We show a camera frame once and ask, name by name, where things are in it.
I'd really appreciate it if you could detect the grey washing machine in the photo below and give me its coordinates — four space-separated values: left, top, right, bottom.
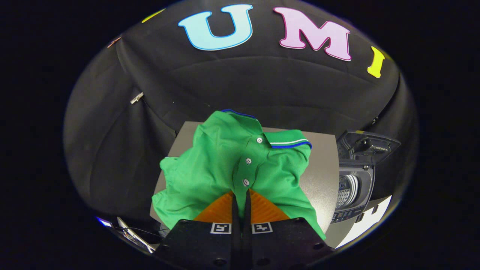
330 163 375 224

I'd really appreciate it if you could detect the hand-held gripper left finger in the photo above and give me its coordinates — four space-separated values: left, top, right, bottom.
156 190 242 270

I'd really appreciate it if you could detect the black backdrop cloth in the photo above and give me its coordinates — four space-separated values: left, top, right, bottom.
64 0 419 225

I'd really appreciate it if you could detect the green polo shirt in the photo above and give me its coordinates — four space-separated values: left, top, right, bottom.
151 109 327 240

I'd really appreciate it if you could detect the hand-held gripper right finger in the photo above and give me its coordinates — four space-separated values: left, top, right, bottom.
242 189 334 270

